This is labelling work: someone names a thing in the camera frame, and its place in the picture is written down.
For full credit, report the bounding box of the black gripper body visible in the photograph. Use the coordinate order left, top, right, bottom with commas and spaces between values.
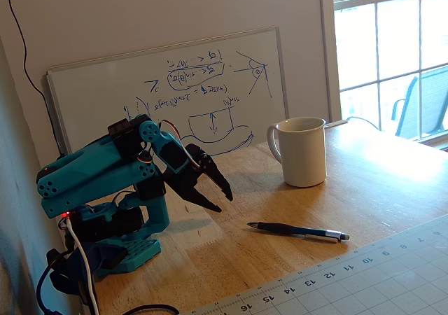
162, 143, 211, 194

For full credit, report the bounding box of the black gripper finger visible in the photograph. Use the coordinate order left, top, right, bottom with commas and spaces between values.
199, 153, 235, 202
171, 184, 223, 214

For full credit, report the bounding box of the dark blue pen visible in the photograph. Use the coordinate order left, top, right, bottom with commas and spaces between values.
246, 221, 351, 244

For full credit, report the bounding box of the white ceramic mug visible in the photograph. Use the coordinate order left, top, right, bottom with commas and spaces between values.
267, 116, 328, 188

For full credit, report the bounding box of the whiteboard with blue writing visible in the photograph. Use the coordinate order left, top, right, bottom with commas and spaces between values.
46, 27, 290, 157

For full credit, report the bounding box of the dark blue table clamp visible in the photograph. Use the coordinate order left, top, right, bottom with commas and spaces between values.
46, 241, 127, 297

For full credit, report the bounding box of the grey gridded cutting mat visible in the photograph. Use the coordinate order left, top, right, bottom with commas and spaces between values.
181, 213, 448, 315

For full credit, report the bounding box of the blue patio chair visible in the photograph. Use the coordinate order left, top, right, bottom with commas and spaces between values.
391, 65, 448, 141

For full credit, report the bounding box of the black cable loop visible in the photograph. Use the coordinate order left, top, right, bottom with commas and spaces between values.
121, 303, 180, 315

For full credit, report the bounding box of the white USB cable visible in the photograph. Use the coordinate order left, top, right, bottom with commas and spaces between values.
65, 219, 101, 315

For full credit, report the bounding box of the white cable by window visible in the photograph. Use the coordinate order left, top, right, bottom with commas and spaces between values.
323, 115, 383, 132

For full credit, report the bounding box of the blue cable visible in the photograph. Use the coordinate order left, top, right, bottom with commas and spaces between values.
36, 265, 59, 315

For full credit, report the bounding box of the thin black wall cable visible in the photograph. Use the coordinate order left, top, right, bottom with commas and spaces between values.
6, 0, 67, 158

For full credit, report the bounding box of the white window frame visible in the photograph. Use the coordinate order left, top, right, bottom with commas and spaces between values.
317, 0, 448, 152

